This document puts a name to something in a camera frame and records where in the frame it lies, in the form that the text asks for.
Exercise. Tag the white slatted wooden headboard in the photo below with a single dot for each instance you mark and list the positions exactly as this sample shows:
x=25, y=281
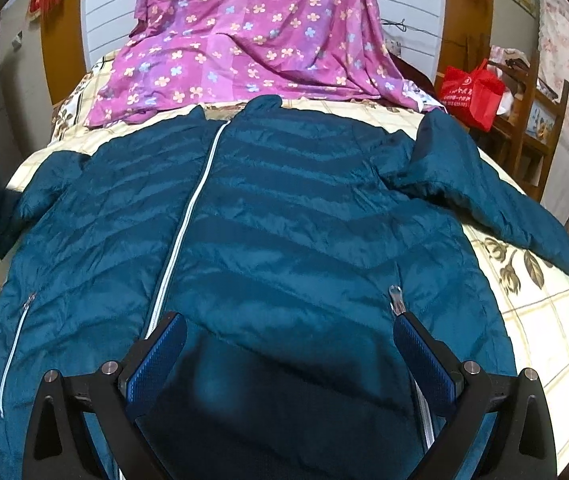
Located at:
x=109, y=10

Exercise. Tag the red shopping bag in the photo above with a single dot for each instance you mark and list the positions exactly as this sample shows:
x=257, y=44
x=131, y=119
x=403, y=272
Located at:
x=469, y=92

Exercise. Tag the purple floral sheet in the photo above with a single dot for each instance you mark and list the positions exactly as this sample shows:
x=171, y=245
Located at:
x=244, y=35

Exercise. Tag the cream floral bed sheet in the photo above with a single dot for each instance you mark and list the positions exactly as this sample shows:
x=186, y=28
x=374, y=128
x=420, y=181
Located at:
x=554, y=320

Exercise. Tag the teal puffer jacket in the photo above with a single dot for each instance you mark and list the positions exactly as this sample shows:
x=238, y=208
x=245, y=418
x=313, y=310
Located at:
x=289, y=210

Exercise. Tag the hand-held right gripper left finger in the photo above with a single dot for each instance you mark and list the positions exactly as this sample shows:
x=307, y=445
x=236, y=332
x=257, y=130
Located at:
x=158, y=357

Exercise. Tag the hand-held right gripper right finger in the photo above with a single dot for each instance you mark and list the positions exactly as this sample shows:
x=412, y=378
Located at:
x=424, y=360

